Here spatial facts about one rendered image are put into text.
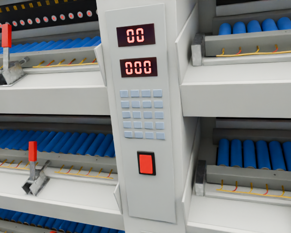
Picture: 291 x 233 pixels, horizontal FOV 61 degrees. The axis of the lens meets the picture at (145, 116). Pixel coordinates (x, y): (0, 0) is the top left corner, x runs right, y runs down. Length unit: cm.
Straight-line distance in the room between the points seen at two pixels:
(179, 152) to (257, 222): 14
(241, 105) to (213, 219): 17
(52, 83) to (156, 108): 16
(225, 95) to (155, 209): 18
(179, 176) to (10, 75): 30
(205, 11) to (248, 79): 22
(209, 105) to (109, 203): 23
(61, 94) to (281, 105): 28
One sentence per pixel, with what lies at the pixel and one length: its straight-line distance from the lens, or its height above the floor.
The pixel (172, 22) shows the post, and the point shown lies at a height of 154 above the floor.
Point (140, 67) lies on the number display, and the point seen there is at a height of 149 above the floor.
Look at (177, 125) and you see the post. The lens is 30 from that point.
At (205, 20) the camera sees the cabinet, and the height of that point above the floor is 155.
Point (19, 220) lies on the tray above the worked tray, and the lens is 72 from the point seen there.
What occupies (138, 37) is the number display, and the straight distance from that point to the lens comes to 29.
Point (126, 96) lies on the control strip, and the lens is 31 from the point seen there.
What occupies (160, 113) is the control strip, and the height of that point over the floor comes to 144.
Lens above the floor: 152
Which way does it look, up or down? 16 degrees down
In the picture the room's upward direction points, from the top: 5 degrees counter-clockwise
